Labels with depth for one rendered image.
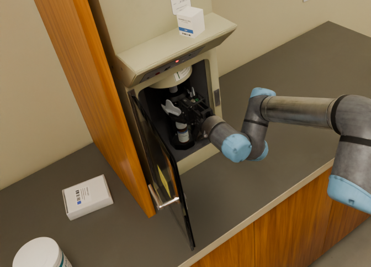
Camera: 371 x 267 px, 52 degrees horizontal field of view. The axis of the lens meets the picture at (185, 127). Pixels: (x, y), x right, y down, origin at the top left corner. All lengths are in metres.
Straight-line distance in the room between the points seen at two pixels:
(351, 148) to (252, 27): 1.19
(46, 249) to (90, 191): 0.31
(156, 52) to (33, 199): 0.81
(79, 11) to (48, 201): 0.85
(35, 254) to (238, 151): 0.64
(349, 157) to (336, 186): 0.06
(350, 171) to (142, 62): 0.54
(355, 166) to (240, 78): 1.09
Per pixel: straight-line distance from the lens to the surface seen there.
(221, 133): 1.07
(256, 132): 1.13
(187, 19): 1.01
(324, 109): 0.94
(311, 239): 1.93
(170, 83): 1.18
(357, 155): 0.84
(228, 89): 1.77
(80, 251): 1.33
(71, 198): 1.42
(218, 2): 1.73
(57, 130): 1.60
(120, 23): 1.00
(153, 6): 1.03
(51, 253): 1.18
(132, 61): 0.97
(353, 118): 0.86
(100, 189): 1.41
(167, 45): 1.01
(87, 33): 0.87
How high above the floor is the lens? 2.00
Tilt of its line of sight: 42 degrees down
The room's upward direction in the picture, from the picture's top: 10 degrees counter-clockwise
